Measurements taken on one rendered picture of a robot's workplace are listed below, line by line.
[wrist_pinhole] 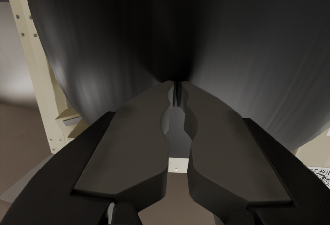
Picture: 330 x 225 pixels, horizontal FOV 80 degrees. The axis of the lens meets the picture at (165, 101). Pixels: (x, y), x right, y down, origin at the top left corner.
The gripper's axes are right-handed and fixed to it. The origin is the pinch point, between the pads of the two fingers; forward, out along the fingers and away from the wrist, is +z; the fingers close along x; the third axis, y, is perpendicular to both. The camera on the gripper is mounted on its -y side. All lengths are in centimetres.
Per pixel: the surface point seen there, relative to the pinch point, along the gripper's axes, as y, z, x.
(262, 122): 4.0, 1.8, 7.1
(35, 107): 276, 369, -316
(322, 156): 23.8, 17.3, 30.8
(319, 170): 27.2, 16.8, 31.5
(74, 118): 47, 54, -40
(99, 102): 2.8, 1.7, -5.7
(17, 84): 224, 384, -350
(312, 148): 21.8, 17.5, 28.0
